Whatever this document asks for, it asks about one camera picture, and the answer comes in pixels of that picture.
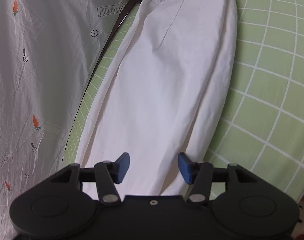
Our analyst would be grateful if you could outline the green grid mat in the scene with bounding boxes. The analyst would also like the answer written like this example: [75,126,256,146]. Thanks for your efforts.
[63,0,304,202]

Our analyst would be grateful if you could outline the carrot print white sheet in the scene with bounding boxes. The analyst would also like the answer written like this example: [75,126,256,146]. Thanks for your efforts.
[0,0,128,239]

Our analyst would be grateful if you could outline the white trousers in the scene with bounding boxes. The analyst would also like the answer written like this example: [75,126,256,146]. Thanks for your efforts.
[76,0,237,196]

